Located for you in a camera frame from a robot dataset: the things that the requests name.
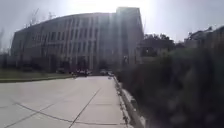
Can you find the pale car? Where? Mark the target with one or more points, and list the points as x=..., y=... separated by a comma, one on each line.
x=104, y=72

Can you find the dark car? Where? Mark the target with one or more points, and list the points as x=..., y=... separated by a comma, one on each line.
x=81, y=72

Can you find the large grey multi-storey building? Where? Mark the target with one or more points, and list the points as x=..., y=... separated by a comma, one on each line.
x=80, y=40

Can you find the pale concrete kerb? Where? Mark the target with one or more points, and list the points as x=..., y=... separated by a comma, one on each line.
x=130, y=103

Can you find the low dark building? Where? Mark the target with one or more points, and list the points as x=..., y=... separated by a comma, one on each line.
x=154, y=46

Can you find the pale concrete slab pavement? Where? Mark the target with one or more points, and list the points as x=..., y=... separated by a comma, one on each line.
x=60, y=100

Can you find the dark green hedge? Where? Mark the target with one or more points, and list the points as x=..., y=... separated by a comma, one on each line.
x=180, y=90

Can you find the grass lawn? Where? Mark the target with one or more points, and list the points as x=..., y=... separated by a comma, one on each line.
x=23, y=75

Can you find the building behind hedge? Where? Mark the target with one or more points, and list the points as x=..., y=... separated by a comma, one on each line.
x=200, y=36

